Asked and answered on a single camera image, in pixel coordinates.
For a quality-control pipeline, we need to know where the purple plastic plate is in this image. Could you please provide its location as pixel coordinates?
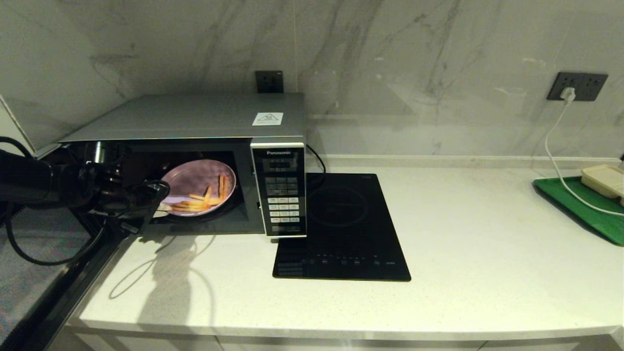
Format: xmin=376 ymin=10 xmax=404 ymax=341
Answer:
xmin=158 ymin=159 xmax=237 ymax=217

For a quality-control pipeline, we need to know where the silver microwave door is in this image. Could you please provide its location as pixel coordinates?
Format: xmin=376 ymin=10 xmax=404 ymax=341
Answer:
xmin=0 ymin=141 xmax=125 ymax=351

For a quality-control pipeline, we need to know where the silver Panasonic microwave oven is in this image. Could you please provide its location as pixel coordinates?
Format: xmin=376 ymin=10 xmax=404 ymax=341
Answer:
xmin=61 ymin=94 xmax=308 ymax=239

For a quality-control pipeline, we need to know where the black induction cooktop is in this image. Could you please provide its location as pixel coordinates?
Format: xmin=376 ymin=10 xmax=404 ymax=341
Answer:
xmin=273 ymin=173 xmax=411 ymax=282

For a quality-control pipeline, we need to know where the grey cabinet front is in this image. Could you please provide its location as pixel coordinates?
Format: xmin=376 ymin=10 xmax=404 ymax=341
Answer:
xmin=49 ymin=327 xmax=620 ymax=351

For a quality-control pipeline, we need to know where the green plastic tray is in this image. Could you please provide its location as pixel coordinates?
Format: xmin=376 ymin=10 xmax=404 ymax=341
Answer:
xmin=532 ymin=176 xmax=624 ymax=247

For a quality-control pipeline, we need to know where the beige lidded container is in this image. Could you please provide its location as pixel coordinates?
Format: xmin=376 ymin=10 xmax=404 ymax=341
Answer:
xmin=581 ymin=165 xmax=624 ymax=208

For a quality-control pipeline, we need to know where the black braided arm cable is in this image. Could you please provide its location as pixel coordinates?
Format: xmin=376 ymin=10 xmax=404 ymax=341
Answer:
xmin=0 ymin=136 xmax=171 ymax=267

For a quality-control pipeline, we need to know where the black power cable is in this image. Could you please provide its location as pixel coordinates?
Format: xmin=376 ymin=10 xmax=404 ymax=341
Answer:
xmin=306 ymin=145 xmax=326 ymax=188

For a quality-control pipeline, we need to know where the small black wall socket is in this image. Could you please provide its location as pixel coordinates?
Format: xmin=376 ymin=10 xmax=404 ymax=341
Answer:
xmin=255 ymin=71 xmax=284 ymax=94

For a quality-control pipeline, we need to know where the white power cable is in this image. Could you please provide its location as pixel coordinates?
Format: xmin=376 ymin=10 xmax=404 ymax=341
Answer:
xmin=544 ymin=100 xmax=624 ymax=217

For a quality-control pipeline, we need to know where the wide black wall socket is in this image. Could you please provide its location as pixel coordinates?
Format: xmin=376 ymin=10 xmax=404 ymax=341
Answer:
xmin=546 ymin=72 xmax=608 ymax=102

